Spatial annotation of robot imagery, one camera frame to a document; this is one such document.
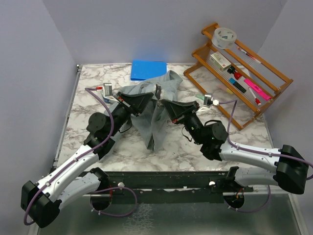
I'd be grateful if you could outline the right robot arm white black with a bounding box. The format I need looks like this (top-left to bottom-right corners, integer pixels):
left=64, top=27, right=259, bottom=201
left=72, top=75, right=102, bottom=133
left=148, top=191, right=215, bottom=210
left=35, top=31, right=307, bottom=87
left=161, top=99, right=311, bottom=194

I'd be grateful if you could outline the mint green eraser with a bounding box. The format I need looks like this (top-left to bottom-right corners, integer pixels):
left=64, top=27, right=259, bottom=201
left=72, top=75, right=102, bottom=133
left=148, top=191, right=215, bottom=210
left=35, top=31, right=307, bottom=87
left=196, top=94, right=204, bottom=100

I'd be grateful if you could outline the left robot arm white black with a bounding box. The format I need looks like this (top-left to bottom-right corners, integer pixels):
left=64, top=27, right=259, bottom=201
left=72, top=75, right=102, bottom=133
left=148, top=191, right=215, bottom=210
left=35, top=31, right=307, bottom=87
left=21, top=92, right=154, bottom=228

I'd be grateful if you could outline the blue black highlighter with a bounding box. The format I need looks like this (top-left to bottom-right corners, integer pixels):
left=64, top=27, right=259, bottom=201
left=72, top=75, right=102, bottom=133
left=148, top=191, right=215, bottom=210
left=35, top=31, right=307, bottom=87
left=229, top=78, right=246, bottom=93

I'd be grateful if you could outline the white green small box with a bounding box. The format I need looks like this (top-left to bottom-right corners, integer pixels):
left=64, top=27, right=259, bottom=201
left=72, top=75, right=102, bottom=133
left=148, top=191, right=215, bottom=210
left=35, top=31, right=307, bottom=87
left=210, top=51, right=231, bottom=71

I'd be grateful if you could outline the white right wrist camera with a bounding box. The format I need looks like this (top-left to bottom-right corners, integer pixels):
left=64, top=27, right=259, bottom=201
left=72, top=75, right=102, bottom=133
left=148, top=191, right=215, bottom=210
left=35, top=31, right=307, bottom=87
left=197, top=94, right=219, bottom=113

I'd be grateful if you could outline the wooden two-tier rack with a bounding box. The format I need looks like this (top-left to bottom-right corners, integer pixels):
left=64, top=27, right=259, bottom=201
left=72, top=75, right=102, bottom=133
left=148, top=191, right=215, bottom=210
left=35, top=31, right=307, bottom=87
left=184, top=23, right=293, bottom=130

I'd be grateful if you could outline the blue paper sheet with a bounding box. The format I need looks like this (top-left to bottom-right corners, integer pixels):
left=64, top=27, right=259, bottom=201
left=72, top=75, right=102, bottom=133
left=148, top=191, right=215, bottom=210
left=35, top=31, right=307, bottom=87
left=130, top=60, right=167, bottom=81

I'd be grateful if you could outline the clear tape roll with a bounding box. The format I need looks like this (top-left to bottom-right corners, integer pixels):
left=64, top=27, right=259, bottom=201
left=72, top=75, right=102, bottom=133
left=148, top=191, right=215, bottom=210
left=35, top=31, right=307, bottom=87
left=212, top=27, right=237, bottom=49

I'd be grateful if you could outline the pink highlighter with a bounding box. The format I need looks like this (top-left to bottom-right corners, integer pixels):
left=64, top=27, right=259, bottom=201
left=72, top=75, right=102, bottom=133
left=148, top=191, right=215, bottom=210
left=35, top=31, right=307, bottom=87
left=244, top=78, right=271, bottom=101

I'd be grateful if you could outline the grey zip-up jacket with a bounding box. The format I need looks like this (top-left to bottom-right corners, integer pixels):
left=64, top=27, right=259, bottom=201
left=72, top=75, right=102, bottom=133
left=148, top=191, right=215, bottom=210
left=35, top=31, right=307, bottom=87
left=112, top=70, right=182, bottom=152

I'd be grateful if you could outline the red white marker pen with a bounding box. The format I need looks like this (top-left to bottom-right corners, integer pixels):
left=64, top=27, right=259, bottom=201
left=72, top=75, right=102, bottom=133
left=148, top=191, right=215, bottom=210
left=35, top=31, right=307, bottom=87
left=248, top=87, right=261, bottom=106

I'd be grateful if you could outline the yellow highlighter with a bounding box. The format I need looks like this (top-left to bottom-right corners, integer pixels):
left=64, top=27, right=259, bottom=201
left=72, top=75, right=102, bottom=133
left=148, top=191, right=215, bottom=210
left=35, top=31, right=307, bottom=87
left=226, top=88, right=233, bottom=94

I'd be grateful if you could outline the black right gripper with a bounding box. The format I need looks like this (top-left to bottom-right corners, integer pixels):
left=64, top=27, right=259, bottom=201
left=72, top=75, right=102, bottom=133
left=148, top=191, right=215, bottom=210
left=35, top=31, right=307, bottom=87
left=161, top=99, right=205, bottom=145

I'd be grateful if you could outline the aluminium frame rail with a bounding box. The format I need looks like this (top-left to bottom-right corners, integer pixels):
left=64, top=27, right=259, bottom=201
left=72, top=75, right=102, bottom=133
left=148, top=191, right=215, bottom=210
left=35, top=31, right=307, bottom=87
left=29, top=186, right=305, bottom=235

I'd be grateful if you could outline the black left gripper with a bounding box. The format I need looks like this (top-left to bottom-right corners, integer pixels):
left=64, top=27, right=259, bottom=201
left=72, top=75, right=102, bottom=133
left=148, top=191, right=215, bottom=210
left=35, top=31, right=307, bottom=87
left=108, top=92, right=154, bottom=137

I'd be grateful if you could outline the red pen on top shelf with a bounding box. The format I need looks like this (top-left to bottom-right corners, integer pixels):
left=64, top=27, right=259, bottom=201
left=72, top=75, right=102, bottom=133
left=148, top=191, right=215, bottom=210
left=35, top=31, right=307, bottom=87
left=237, top=46, right=262, bottom=64

